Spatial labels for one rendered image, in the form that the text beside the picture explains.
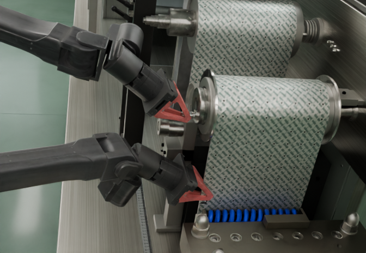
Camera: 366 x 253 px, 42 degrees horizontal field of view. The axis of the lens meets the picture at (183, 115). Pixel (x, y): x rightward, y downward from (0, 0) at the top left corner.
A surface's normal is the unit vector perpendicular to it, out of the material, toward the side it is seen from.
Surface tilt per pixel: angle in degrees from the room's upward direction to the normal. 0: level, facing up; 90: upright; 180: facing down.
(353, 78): 90
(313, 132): 90
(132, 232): 0
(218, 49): 92
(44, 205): 0
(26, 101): 0
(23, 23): 19
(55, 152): 12
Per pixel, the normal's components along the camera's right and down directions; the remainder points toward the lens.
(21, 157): 0.31, -0.79
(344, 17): -0.98, -0.02
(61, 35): 0.27, -0.65
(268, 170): 0.17, 0.50
